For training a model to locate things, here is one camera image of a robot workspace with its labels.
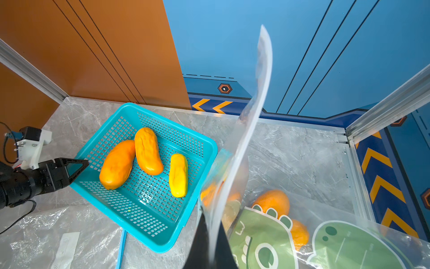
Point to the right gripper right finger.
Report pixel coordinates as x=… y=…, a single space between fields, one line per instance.
x=223 y=255

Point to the yellow top mango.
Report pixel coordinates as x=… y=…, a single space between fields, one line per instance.
x=147 y=152

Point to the slim yellow mango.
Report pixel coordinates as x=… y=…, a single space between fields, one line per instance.
x=178 y=176

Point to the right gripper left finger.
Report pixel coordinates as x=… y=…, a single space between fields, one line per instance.
x=198 y=257

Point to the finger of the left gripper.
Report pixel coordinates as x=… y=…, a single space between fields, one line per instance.
x=71 y=169

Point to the smooth orange basket mango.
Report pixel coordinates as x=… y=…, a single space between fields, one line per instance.
x=118 y=165

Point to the clear green-zip bag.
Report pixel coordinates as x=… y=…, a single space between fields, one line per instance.
x=338 y=240

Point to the teal plastic basket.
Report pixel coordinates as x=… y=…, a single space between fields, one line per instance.
x=144 y=205

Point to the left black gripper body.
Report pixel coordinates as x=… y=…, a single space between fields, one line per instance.
x=20 y=185

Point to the clear blue-zip bag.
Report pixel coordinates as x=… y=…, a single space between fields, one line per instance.
x=229 y=172

